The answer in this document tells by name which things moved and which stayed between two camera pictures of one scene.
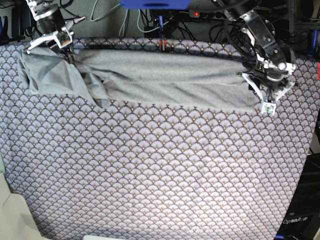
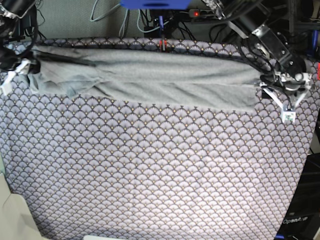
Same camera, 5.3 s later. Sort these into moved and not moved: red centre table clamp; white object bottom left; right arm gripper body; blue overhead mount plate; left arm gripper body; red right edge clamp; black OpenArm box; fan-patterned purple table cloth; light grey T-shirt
Moved: left arm gripper body; light grey T-shirt; right arm gripper body
Not moved: black OpenArm box; red right edge clamp; blue overhead mount plate; white object bottom left; red centre table clamp; fan-patterned purple table cloth
